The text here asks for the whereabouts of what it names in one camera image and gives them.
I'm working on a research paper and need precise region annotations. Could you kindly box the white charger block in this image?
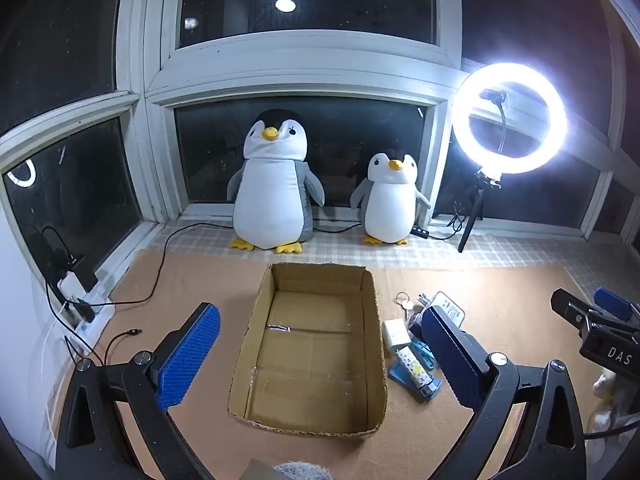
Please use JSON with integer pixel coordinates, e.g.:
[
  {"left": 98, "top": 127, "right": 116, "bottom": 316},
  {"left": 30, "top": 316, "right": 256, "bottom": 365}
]
[{"left": 382, "top": 319, "right": 412, "bottom": 357}]

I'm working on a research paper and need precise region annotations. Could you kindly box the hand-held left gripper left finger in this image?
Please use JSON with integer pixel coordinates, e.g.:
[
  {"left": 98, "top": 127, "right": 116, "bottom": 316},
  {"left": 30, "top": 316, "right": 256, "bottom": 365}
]
[{"left": 54, "top": 302, "right": 222, "bottom": 480}]

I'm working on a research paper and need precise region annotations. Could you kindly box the white ring light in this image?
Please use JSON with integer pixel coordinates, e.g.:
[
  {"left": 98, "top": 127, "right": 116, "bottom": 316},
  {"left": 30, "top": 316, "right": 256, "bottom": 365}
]
[{"left": 451, "top": 61, "right": 569, "bottom": 177}]

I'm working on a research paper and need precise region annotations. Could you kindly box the black phone holder gooseneck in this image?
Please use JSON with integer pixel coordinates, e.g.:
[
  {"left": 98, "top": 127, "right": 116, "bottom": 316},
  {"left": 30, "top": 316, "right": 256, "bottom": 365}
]
[{"left": 479, "top": 87, "right": 508, "bottom": 156}]

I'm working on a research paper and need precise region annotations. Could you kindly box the grey fuzzy cloth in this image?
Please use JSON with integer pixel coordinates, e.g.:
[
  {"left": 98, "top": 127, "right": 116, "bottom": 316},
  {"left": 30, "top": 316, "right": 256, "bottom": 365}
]
[{"left": 272, "top": 461, "right": 333, "bottom": 480}]

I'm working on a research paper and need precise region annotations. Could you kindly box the black ring light cable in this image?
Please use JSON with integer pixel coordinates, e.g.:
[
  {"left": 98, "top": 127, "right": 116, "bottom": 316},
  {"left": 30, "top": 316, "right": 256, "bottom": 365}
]
[{"left": 425, "top": 202, "right": 473, "bottom": 241}]

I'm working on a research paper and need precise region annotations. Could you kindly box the black rectangular device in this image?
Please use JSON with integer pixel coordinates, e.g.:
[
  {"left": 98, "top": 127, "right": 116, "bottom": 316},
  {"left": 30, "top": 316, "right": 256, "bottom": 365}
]
[{"left": 70, "top": 255, "right": 101, "bottom": 291}]

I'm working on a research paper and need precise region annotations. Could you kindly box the person's right hand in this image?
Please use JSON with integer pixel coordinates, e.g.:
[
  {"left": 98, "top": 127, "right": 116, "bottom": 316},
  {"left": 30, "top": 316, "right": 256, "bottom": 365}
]
[{"left": 591, "top": 369, "right": 628, "bottom": 433}]

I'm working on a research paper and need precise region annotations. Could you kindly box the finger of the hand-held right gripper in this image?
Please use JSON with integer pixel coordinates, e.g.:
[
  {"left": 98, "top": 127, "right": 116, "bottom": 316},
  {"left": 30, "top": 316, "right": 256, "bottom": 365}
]
[
  {"left": 594, "top": 287, "right": 640, "bottom": 331},
  {"left": 550, "top": 287, "right": 601, "bottom": 333}
]

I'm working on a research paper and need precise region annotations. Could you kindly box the white window frame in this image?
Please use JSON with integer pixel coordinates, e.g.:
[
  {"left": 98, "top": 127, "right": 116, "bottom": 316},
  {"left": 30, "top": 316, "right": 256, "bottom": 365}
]
[{"left": 0, "top": 0, "right": 640, "bottom": 241}]

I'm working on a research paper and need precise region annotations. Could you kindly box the large penguin plush toy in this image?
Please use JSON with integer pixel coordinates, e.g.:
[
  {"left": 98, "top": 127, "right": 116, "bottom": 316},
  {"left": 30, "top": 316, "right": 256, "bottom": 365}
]
[{"left": 227, "top": 109, "right": 326, "bottom": 255}]

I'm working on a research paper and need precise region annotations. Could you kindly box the small penguin plush toy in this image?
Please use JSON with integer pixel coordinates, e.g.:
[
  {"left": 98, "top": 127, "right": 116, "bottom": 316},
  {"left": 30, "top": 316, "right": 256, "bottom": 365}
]
[{"left": 350, "top": 152, "right": 432, "bottom": 247}]

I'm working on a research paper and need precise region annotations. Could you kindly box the white plug adapter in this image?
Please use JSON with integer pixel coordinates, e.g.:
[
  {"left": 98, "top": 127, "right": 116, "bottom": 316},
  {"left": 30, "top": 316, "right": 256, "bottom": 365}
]
[{"left": 56, "top": 271, "right": 91, "bottom": 306}]

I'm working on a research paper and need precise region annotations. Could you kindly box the white labelled tin box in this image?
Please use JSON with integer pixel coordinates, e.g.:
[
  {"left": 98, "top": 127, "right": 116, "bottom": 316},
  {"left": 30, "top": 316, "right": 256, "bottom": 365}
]
[{"left": 432, "top": 291, "right": 466, "bottom": 326}]

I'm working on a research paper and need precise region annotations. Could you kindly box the white patterned tube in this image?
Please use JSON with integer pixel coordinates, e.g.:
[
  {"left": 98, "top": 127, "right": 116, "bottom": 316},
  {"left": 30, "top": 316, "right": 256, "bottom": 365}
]
[{"left": 395, "top": 352, "right": 436, "bottom": 392}]

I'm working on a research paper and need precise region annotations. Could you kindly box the long black power cable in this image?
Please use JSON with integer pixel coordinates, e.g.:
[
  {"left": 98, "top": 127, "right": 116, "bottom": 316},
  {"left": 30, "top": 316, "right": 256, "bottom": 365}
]
[{"left": 102, "top": 220, "right": 363, "bottom": 307}]

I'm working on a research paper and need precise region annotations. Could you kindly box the white power strip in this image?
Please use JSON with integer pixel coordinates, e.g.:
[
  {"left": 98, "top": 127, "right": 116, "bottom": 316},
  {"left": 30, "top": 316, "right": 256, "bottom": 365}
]
[{"left": 65, "top": 287, "right": 117, "bottom": 356}]

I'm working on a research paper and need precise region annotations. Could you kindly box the cardboard box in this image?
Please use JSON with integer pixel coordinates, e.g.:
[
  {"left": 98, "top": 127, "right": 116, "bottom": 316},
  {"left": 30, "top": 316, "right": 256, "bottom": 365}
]
[{"left": 227, "top": 262, "right": 391, "bottom": 437}]

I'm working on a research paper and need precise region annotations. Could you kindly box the black usb cable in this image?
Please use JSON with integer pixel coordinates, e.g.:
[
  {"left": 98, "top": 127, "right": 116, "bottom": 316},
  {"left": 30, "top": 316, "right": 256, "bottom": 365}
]
[{"left": 64, "top": 328, "right": 143, "bottom": 368}]

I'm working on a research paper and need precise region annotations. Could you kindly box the black tripod stand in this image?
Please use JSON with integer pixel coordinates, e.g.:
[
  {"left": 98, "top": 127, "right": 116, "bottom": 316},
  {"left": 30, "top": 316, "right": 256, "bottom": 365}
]
[{"left": 457, "top": 170, "right": 502, "bottom": 254}]

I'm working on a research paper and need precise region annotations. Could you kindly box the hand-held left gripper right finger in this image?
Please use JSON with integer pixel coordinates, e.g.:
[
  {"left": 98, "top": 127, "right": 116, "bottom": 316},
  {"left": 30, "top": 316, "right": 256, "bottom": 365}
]
[{"left": 422, "top": 305, "right": 591, "bottom": 480}]

